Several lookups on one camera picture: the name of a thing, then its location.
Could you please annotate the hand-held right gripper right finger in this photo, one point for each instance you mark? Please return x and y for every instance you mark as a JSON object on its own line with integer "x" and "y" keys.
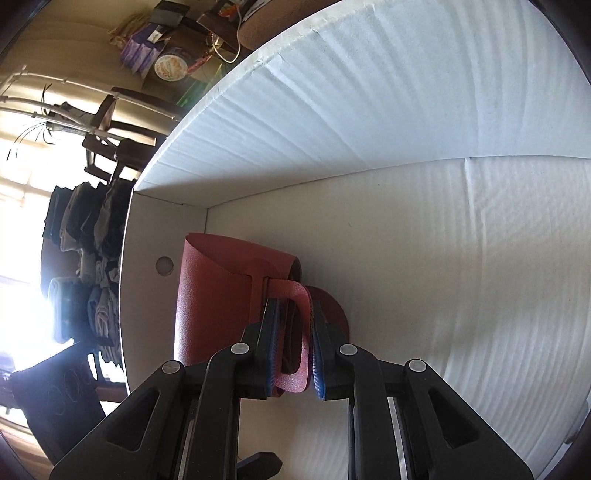
{"x": 319, "y": 364}

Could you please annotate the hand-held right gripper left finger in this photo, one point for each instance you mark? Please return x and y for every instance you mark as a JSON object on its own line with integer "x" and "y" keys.
{"x": 272, "y": 346}

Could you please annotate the red mug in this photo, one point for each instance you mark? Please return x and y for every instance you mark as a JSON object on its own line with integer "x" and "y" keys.
{"x": 217, "y": 295}

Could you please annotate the white cardboard box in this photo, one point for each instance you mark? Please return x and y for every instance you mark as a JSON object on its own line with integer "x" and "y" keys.
{"x": 415, "y": 230}

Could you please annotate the dark embroidered cushion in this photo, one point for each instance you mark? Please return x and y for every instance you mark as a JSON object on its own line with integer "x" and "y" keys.
{"x": 60, "y": 392}

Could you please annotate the stack of folded clothes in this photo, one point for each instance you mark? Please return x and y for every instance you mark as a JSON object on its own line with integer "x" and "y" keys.
{"x": 87, "y": 221}

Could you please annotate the dark wooden chair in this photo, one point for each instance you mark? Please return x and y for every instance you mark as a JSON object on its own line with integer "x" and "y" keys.
{"x": 124, "y": 147}

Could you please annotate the white drying rack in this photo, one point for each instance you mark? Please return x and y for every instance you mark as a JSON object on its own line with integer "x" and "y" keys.
{"x": 134, "y": 102}

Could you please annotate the purple packets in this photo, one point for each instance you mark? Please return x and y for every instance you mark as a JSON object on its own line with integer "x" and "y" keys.
{"x": 138, "y": 48}

